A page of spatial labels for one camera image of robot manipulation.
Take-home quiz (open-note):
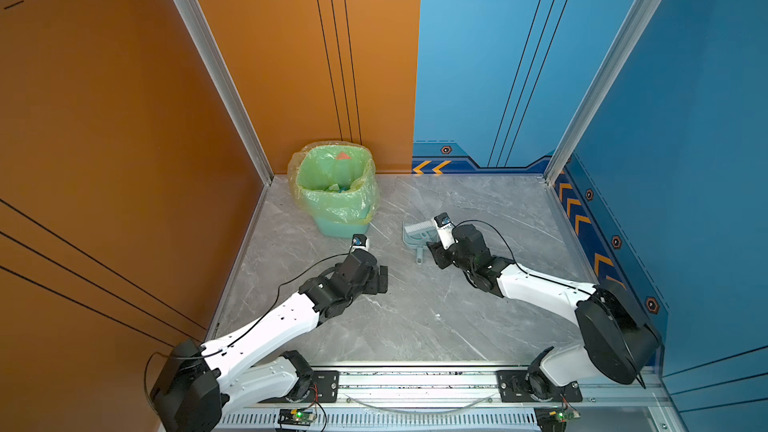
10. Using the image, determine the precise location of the grey-blue plastic dustpan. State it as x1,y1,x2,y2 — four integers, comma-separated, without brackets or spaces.
402,219,438,265

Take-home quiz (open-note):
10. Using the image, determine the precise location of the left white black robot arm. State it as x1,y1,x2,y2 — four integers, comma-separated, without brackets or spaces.
144,248,389,431

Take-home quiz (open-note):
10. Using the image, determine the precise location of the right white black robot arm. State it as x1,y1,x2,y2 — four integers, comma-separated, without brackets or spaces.
428,214,662,401

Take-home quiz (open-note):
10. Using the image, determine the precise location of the green plastic trash bin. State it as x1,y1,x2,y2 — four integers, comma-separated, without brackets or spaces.
296,145,374,239

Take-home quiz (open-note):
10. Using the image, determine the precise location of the yellow translucent bin liner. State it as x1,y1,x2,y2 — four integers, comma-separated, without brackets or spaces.
286,140,380,226

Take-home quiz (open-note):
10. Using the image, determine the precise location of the left green circuit board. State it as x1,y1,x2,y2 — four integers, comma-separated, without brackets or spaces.
277,409,318,429

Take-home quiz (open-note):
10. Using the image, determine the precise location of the green circuit board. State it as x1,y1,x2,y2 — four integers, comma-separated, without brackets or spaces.
277,409,318,429
534,409,581,432

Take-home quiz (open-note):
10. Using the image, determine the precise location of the right green circuit board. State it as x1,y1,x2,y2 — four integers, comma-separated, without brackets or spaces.
534,409,581,432

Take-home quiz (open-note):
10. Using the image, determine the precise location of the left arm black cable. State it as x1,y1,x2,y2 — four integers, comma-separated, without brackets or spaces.
142,251,355,397

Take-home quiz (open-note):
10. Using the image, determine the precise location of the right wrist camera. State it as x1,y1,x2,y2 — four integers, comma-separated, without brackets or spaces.
434,212,455,250

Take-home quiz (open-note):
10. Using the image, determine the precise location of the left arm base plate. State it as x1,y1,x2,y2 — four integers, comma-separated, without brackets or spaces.
260,370,340,404

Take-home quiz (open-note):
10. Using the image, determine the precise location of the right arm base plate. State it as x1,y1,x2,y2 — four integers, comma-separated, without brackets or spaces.
496,369,583,403

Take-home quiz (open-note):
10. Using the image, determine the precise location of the aluminium front rail frame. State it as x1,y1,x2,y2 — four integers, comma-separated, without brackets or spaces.
212,362,686,431

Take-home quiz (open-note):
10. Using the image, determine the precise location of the right aluminium corner post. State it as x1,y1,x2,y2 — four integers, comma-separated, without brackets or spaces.
543,0,663,186

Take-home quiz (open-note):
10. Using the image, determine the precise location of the aluminium corner post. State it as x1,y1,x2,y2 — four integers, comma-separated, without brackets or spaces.
543,0,663,186
172,0,274,186

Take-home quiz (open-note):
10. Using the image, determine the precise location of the left aluminium corner post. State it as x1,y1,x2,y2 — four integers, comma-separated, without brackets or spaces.
172,0,274,186

